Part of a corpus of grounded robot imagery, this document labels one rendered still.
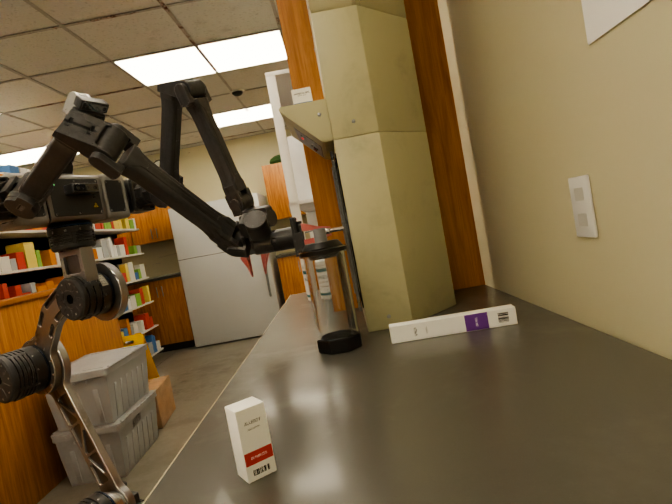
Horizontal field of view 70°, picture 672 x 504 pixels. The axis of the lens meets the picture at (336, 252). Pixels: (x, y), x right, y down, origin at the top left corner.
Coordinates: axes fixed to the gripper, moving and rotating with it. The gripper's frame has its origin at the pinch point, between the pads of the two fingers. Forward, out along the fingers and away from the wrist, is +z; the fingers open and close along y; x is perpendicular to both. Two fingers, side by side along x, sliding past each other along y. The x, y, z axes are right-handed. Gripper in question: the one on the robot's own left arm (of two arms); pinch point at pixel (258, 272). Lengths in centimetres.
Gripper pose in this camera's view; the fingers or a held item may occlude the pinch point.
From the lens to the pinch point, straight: 165.0
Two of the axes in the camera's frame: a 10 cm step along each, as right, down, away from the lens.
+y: 9.8, -1.9, -0.2
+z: 2.0, 9.8, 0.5
